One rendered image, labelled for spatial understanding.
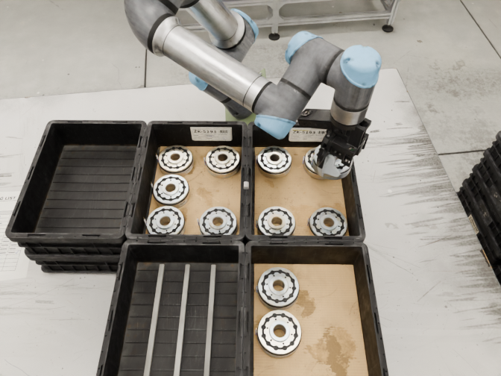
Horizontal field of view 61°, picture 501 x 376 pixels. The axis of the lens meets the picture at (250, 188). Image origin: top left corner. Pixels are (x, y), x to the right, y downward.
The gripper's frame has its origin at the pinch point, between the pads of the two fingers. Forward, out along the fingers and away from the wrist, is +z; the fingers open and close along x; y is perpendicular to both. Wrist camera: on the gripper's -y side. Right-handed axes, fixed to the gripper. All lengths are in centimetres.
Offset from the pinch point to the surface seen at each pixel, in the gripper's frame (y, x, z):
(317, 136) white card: -11.1, 16.9, 11.6
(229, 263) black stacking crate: -7.5, -30.5, 17.0
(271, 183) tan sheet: -13.8, -3.0, 17.0
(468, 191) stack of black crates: 39, 82, 74
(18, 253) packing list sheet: -64, -63, 30
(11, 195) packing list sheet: -84, -51, 30
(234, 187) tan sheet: -21.8, -10.8, 17.0
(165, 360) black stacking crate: -4, -58, 17
